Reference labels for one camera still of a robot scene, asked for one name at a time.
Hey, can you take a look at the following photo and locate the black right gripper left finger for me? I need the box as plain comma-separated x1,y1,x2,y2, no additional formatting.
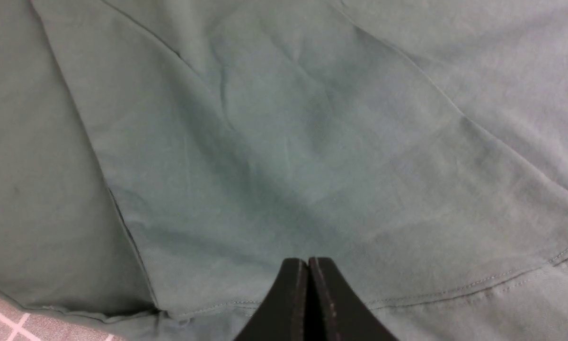
236,258,309,341

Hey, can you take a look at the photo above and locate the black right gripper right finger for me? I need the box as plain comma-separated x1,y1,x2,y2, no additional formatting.
308,257,398,341

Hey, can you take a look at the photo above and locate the green long-sleeved shirt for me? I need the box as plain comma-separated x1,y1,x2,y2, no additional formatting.
0,0,568,341

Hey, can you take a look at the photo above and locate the grey checked tablecloth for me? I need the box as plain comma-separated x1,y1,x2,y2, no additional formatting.
0,299,124,341

